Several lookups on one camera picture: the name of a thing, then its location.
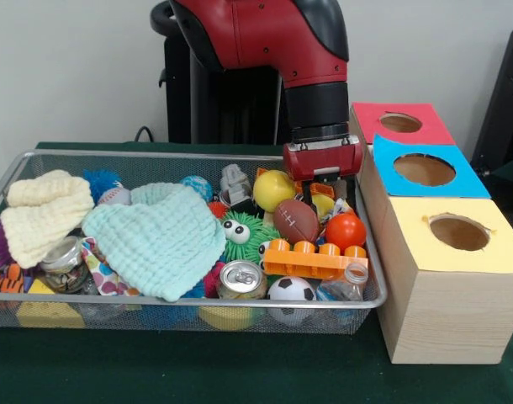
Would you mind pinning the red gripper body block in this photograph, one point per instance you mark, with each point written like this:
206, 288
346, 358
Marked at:
324, 157

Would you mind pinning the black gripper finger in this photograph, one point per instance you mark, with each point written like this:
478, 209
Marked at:
310, 195
351, 193

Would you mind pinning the white cloth with colourful spots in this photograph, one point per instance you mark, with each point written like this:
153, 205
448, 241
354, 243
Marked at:
340, 207

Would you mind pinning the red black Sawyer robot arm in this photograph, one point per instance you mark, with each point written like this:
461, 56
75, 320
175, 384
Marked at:
260, 33

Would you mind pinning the wooden box with three holes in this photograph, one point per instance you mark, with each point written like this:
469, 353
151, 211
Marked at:
441, 320

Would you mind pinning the metal mesh bin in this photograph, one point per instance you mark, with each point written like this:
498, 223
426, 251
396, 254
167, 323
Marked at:
113, 164

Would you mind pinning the brown toy football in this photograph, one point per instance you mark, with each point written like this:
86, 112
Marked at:
296, 221

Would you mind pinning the large yellow ball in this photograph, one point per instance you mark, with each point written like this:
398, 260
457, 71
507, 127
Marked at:
273, 189

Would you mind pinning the orange ball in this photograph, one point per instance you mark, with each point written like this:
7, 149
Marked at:
345, 230

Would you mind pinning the orange toy building brick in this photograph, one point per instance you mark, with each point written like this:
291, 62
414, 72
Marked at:
307, 263

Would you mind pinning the clear plastic bottle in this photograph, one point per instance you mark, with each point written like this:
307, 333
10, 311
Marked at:
353, 278

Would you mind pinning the green spiky toy with eyes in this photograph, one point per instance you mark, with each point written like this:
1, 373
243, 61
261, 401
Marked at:
239, 248

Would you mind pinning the small soccer ball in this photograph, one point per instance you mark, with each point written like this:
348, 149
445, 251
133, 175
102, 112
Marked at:
290, 288

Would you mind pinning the silver drink can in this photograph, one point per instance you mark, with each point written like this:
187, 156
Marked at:
239, 278

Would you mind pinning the mint green knitted cloth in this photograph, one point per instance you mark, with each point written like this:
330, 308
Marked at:
155, 240

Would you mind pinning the dark green tablecloth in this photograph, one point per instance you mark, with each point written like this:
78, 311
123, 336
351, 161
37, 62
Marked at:
197, 370

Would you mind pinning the cream knitted cloth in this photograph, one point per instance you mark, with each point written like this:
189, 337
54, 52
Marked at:
42, 219

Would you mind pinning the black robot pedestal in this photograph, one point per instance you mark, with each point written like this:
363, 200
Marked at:
223, 105

